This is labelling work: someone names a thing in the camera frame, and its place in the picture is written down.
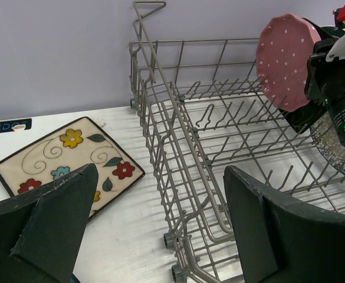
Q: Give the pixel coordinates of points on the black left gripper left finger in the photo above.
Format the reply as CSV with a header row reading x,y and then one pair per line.
x,y
41,230

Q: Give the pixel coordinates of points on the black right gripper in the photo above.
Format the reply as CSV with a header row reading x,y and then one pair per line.
x,y
321,82

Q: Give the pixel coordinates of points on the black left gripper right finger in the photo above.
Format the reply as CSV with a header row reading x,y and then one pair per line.
x,y
280,238

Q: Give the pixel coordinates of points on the pink polka dot plate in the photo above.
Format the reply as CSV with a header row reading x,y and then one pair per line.
x,y
283,49

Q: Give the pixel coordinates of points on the black square floral plate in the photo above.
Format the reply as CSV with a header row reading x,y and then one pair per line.
x,y
304,117

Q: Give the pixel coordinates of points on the speckled beige blue round plate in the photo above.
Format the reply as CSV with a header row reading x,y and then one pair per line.
x,y
327,142

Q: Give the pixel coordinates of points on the grey wire dish rack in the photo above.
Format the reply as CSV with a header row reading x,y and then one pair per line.
x,y
202,109

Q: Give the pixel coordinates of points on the beige square flower plate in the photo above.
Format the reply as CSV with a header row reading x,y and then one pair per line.
x,y
66,149

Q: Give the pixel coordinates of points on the left blue label sticker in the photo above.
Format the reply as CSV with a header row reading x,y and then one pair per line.
x,y
8,125

